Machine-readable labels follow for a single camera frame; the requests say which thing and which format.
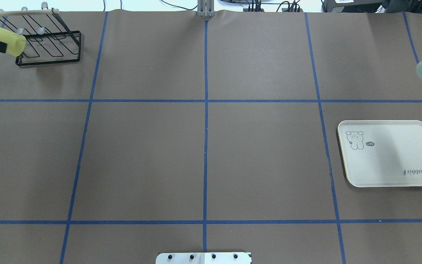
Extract blue tape grid lines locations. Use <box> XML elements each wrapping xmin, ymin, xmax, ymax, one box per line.
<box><xmin>0</xmin><ymin>10</ymin><xmax>422</xmax><ymax>264</ymax></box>

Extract cream rabbit tray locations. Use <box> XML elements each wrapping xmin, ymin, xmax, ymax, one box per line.
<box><xmin>337</xmin><ymin>120</ymin><xmax>422</xmax><ymax>188</ymax></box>

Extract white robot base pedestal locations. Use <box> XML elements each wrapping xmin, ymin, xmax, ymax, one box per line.
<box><xmin>155</xmin><ymin>252</ymin><xmax>252</xmax><ymax>264</ymax></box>

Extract yellow cup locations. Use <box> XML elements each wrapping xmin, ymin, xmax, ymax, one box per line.
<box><xmin>0</xmin><ymin>27</ymin><xmax>27</xmax><ymax>57</ymax></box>

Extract black wire cup rack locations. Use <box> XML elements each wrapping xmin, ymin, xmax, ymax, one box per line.
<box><xmin>0</xmin><ymin>1</ymin><xmax>82</xmax><ymax>67</ymax></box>

